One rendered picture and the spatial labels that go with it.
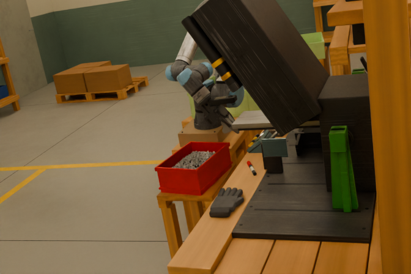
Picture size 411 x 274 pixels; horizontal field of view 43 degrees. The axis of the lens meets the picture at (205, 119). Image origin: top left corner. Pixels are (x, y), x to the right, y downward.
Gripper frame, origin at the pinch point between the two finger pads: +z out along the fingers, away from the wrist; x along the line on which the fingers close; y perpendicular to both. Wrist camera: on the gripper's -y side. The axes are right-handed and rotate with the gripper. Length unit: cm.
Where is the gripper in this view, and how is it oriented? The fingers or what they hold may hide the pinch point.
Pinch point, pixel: (238, 129)
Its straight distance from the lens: 231.6
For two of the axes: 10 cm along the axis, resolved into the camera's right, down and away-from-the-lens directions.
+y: -6.7, 5.8, 4.7
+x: -3.4, 3.3, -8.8
